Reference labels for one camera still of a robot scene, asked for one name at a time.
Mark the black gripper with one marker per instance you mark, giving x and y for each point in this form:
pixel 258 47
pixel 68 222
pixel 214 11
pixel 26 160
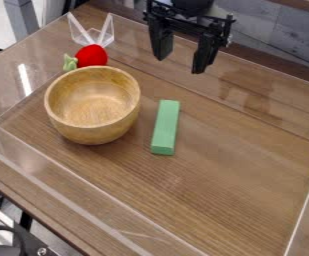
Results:
pixel 191 17

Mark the red plush strawberry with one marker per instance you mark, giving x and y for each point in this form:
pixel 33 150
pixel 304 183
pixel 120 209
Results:
pixel 91 55

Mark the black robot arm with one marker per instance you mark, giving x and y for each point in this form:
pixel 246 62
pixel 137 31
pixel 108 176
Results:
pixel 187 16

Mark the wooden bowl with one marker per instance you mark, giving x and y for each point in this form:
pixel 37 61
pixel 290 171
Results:
pixel 93 104

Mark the green rectangular block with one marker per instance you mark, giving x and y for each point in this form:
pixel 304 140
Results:
pixel 165 129

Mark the black table leg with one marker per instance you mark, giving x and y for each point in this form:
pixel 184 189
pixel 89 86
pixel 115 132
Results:
pixel 26 221

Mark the clear acrylic corner bracket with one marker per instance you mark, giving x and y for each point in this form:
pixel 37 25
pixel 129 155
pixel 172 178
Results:
pixel 92 36

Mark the clear acrylic tray wall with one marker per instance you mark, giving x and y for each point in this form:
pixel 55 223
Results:
pixel 97 223

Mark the black metal bracket with screw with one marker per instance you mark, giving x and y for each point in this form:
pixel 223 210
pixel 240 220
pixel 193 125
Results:
pixel 34 246

